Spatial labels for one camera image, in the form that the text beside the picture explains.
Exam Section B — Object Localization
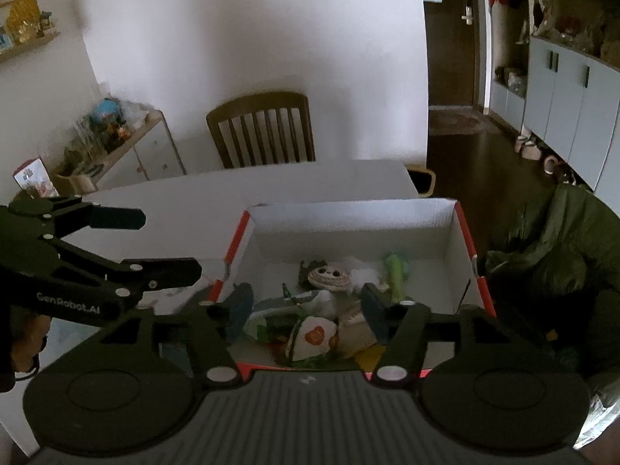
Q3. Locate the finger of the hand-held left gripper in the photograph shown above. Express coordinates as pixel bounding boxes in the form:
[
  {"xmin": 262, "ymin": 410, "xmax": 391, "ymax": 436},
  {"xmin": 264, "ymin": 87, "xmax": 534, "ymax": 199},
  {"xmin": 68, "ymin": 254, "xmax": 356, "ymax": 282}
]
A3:
[
  {"xmin": 48, "ymin": 239, "xmax": 203, "ymax": 308},
  {"xmin": 10, "ymin": 196, "xmax": 147, "ymax": 240}
]

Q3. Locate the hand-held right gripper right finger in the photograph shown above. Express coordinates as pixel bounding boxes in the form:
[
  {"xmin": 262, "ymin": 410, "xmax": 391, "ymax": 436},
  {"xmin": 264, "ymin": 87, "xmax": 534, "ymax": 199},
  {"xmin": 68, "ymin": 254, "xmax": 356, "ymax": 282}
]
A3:
[{"xmin": 361, "ymin": 282, "xmax": 555, "ymax": 391}]

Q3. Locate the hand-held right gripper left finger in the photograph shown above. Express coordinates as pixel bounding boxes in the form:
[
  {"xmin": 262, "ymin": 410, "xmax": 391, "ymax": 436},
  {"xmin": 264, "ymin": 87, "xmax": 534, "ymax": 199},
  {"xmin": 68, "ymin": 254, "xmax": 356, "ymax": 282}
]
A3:
[{"xmin": 65, "ymin": 283, "xmax": 255, "ymax": 391}]

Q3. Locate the green plastic toy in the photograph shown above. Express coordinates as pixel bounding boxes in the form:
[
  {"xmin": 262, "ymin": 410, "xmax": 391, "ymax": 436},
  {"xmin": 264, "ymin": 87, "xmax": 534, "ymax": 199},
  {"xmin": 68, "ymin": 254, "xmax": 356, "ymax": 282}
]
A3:
[{"xmin": 382, "ymin": 251, "xmax": 412, "ymax": 301}]

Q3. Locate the yellow block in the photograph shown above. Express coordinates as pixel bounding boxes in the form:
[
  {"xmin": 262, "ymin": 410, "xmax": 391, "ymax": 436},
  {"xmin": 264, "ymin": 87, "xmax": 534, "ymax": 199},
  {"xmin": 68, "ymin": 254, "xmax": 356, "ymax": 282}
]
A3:
[{"xmin": 356, "ymin": 349, "xmax": 388, "ymax": 374}]

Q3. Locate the brown striped white toy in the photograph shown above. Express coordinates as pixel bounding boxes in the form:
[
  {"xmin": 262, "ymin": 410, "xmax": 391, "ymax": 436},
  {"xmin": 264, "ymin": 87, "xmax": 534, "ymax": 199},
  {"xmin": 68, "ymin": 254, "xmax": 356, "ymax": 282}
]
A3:
[{"xmin": 307, "ymin": 264, "xmax": 350, "ymax": 292}]

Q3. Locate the red cardboard box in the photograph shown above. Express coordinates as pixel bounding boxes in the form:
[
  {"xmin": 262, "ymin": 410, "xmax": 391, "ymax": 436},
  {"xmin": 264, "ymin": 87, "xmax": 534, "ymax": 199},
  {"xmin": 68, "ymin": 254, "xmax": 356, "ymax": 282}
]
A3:
[{"xmin": 209, "ymin": 198, "xmax": 496, "ymax": 381}]

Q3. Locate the person's left hand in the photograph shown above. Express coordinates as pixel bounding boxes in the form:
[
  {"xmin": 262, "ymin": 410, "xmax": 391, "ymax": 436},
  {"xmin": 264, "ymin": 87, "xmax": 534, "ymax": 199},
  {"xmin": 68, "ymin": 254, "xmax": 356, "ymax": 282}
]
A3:
[{"xmin": 10, "ymin": 312, "xmax": 49, "ymax": 374}]

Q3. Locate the beige wooden holder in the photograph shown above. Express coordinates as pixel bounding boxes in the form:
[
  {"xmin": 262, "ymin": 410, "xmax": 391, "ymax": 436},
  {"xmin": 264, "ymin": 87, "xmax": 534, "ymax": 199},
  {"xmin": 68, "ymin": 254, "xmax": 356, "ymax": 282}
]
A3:
[{"xmin": 51, "ymin": 167, "xmax": 100, "ymax": 197}]

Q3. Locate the white wooden sideboard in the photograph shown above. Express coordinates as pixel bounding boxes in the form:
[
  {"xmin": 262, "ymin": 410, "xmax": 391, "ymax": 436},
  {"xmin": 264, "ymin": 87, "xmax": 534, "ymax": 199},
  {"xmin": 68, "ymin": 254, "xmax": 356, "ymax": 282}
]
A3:
[{"xmin": 51, "ymin": 109, "xmax": 187, "ymax": 192}]

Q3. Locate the red white printed box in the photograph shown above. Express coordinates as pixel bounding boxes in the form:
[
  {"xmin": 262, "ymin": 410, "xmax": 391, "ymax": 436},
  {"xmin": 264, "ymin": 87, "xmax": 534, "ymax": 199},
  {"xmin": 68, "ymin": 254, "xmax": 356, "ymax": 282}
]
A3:
[{"xmin": 14, "ymin": 156, "xmax": 52, "ymax": 199}]

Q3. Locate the clear plastic bag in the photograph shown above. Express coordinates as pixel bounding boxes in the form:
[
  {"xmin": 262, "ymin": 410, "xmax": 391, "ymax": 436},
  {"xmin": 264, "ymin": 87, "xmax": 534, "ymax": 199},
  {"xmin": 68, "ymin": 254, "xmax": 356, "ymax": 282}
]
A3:
[{"xmin": 121, "ymin": 101, "xmax": 148, "ymax": 127}]

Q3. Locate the blue globe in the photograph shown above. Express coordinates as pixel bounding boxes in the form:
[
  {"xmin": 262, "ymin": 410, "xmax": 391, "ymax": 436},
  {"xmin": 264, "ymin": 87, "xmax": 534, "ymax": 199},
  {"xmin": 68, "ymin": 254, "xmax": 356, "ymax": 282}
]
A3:
[{"xmin": 93, "ymin": 98, "xmax": 122, "ymax": 124}]

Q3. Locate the small wooden stool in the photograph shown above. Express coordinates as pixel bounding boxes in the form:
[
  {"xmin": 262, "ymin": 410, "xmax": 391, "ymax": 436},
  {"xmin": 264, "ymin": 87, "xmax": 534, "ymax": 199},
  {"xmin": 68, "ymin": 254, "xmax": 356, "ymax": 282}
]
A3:
[{"xmin": 407, "ymin": 167, "xmax": 437, "ymax": 198}]

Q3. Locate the brown wooden chair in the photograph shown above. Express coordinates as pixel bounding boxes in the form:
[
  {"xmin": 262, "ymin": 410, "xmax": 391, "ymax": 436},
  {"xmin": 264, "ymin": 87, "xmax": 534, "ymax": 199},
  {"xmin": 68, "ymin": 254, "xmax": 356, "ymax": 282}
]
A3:
[{"xmin": 206, "ymin": 90, "xmax": 317, "ymax": 169}]

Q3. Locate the patterned doormat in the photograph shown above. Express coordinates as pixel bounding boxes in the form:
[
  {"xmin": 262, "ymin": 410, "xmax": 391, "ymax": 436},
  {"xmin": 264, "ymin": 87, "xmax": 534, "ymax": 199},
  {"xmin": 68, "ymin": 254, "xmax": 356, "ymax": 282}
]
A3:
[{"xmin": 429, "ymin": 109, "xmax": 490, "ymax": 136}]

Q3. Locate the brown door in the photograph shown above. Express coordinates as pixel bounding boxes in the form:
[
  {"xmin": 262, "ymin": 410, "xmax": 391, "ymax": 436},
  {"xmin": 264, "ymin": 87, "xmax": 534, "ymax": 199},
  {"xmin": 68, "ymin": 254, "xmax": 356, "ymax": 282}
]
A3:
[{"xmin": 422, "ymin": 0, "xmax": 487, "ymax": 110}]

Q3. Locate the white lower cabinet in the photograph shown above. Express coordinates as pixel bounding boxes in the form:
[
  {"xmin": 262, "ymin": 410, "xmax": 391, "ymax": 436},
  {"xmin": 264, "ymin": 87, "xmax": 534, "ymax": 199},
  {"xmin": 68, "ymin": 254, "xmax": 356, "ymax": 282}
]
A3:
[{"xmin": 523, "ymin": 34, "xmax": 620, "ymax": 195}]

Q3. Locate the row of shelf ornaments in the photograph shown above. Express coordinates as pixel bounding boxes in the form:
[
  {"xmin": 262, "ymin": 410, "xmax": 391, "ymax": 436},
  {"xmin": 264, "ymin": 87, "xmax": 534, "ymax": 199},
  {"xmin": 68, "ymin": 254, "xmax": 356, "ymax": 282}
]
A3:
[{"xmin": 530, "ymin": 0, "xmax": 620, "ymax": 66}]

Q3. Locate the wooden wall shelf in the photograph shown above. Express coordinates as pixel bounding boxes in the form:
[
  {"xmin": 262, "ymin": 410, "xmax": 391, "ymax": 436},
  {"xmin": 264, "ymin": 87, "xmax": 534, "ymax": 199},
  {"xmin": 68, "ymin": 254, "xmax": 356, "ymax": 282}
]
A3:
[{"xmin": 0, "ymin": 0, "xmax": 61, "ymax": 61}]

